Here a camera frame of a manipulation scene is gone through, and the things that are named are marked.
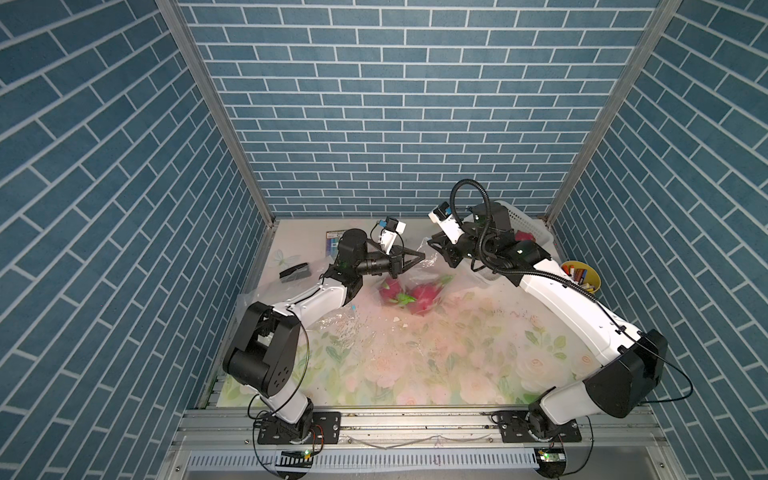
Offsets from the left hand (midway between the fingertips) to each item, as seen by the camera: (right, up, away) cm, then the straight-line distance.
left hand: (429, 262), depth 76 cm
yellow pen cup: (+48, -4, +13) cm, 50 cm away
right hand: (+2, +6, 0) cm, 6 cm away
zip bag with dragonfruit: (+11, -14, +22) cm, 28 cm away
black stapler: (-43, -5, +25) cm, 50 cm away
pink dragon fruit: (-2, -10, +5) cm, 11 cm away
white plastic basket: (+38, +13, +34) cm, 53 cm away
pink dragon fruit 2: (+37, +7, +29) cm, 47 cm away
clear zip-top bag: (-47, -10, +14) cm, 50 cm away
